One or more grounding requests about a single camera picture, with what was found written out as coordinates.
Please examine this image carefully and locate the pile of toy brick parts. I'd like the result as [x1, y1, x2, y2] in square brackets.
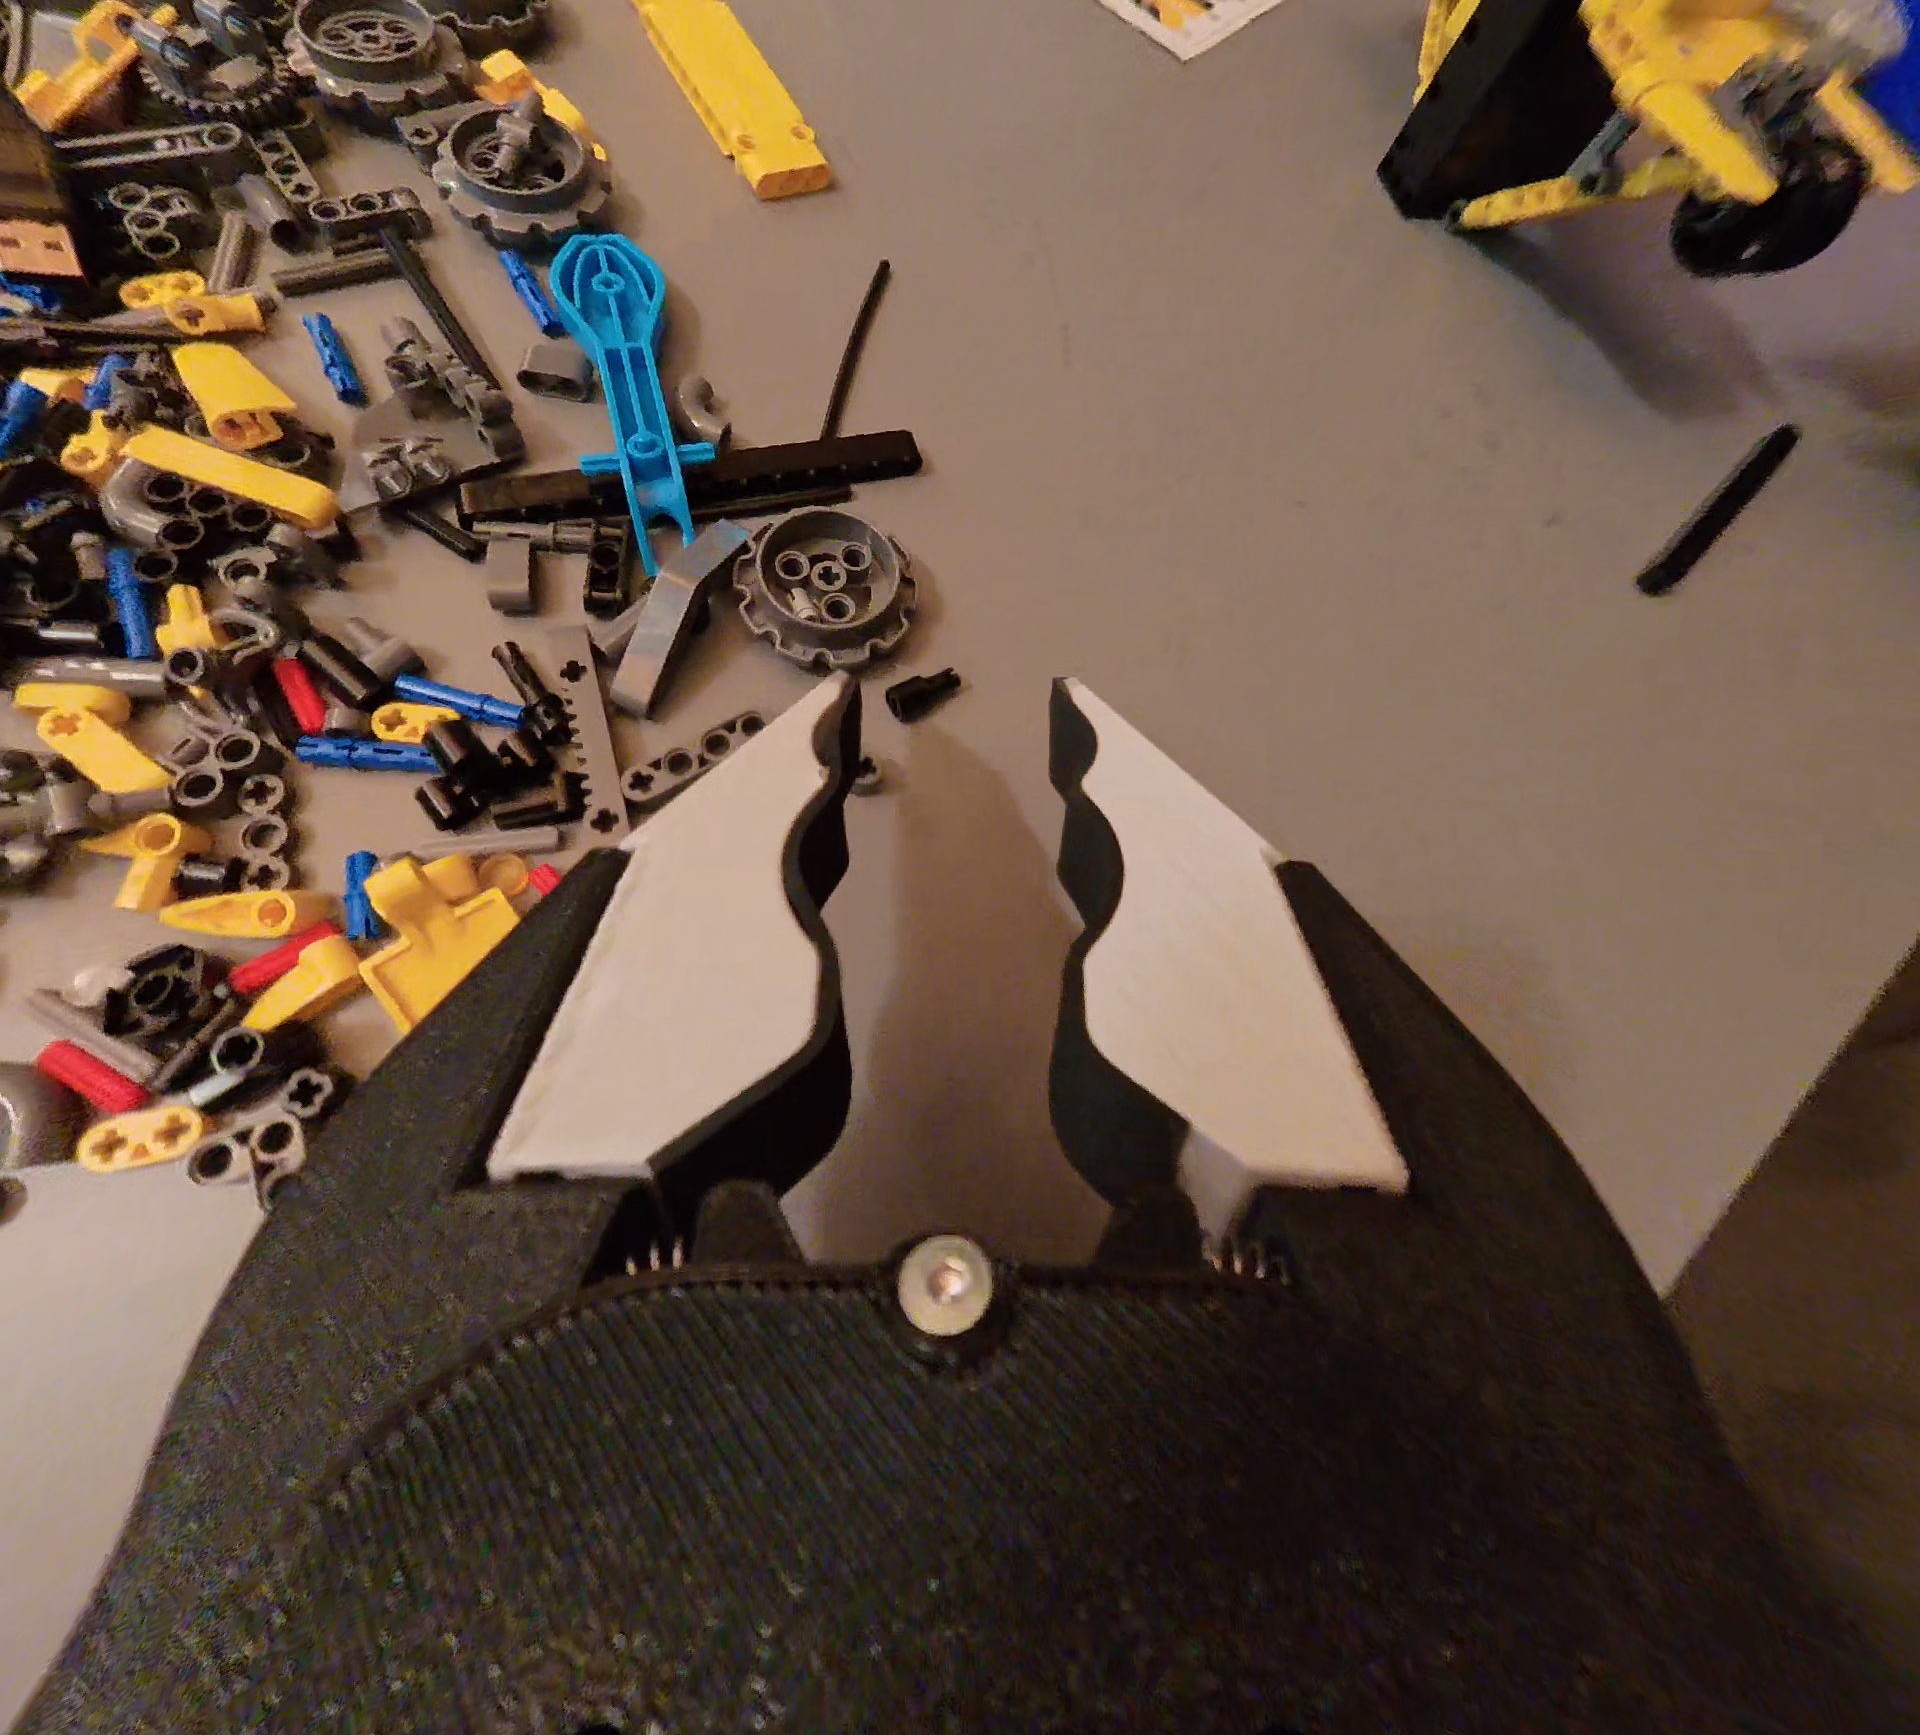
[0, 0, 963, 1197]

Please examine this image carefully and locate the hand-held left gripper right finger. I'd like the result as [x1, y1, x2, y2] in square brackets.
[1045, 677, 1417, 1245]

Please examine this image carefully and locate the long black toy beam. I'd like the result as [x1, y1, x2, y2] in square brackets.
[455, 427, 926, 531]

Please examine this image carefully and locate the blue plastic bin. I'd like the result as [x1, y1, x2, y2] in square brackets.
[1793, 0, 1920, 199]

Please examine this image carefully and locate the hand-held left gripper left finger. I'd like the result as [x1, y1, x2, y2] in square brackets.
[484, 669, 870, 1189]

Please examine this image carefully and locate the yellow toy panel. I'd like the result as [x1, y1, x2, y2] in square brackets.
[622, 0, 837, 203]

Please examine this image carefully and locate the light blue toy tool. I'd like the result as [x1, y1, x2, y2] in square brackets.
[546, 231, 727, 581]

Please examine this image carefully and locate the thin black toy rod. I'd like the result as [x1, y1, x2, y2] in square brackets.
[816, 257, 896, 439]

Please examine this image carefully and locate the short black toy beam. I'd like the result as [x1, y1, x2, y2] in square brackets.
[1632, 421, 1802, 597]

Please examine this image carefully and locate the yellow toy brick vehicle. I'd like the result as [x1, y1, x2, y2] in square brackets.
[1377, 0, 1920, 281]

